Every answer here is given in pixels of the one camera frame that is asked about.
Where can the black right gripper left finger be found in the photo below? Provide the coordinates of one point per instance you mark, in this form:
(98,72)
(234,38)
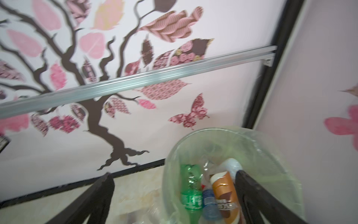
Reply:
(92,206)

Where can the black frame rail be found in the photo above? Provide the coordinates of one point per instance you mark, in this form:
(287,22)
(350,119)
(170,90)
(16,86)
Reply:
(285,26)

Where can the green Sprite bottle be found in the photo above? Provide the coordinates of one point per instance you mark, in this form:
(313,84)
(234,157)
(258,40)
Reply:
(191,191)

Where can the clear bottle blue label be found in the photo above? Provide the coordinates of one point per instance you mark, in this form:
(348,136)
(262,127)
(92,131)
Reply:
(210,208)

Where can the white bottle red cap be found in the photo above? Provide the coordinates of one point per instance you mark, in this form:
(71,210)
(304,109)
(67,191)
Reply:
(231,165)

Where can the aluminium wall rail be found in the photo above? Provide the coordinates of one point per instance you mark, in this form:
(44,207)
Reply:
(85,92)

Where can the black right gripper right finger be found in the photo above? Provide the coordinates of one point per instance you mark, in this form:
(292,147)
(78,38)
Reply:
(257,203)

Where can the orange tea bottle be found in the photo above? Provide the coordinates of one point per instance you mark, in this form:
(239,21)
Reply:
(226,197)

